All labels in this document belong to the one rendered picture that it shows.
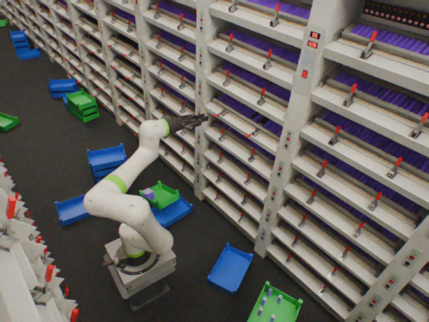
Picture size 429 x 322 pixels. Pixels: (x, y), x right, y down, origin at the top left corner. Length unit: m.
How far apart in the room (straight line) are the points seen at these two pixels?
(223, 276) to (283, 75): 1.35
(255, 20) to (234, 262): 1.54
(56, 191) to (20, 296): 2.35
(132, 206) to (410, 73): 1.10
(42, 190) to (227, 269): 1.68
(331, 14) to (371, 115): 0.41
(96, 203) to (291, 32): 1.07
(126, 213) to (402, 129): 1.08
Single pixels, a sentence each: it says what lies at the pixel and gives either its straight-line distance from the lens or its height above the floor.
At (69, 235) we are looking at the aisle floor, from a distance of 2.51.
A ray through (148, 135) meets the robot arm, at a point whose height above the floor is 1.02.
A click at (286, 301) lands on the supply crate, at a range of 1.79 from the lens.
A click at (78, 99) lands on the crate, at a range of 3.76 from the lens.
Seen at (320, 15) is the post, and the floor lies 1.60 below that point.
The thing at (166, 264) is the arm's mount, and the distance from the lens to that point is 1.82.
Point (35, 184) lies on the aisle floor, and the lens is 3.00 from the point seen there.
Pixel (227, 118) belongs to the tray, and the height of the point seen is 0.91.
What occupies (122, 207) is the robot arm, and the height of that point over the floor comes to 0.98.
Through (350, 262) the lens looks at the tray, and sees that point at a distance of 1.79.
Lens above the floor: 1.89
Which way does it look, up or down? 40 degrees down
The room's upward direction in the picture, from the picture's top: 4 degrees clockwise
